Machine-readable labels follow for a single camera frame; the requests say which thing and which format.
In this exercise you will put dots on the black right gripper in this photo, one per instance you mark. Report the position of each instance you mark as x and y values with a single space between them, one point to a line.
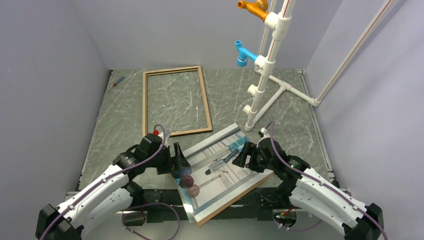
251 149

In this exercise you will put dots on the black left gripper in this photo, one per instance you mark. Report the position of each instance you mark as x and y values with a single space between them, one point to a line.
179 160

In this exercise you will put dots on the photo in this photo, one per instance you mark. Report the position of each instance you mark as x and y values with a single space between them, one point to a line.
218 172

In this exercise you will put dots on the clear acrylic sheet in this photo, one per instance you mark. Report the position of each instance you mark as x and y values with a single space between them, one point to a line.
212 165

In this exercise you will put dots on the light wooden picture frame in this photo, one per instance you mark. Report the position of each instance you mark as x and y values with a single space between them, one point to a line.
177 98

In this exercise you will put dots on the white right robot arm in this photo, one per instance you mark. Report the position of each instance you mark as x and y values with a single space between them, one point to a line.
303 187

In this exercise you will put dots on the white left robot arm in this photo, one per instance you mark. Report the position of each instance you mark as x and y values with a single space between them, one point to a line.
53 224

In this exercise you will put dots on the blue pipe fitting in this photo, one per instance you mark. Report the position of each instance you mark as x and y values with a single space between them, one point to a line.
244 55

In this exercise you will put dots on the blue red screwdriver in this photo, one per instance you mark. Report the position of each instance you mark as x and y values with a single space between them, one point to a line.
119 80

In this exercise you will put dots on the white pvc pipe stand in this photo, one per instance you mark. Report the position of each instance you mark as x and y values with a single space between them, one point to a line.
277 24

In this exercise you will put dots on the orange pipe fitting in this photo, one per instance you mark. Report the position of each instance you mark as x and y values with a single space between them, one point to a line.
257 8

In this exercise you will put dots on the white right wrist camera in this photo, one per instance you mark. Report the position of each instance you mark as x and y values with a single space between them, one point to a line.
263 133

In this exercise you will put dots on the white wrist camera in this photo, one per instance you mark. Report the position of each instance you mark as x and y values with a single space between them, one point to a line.
163 134
263 133

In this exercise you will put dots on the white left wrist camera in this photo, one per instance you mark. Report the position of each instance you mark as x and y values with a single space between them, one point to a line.
163 134

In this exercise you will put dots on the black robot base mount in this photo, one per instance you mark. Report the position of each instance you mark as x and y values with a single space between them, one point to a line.
201 199

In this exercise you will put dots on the aluminium table edge rail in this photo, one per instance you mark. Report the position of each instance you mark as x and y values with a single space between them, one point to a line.
317 125

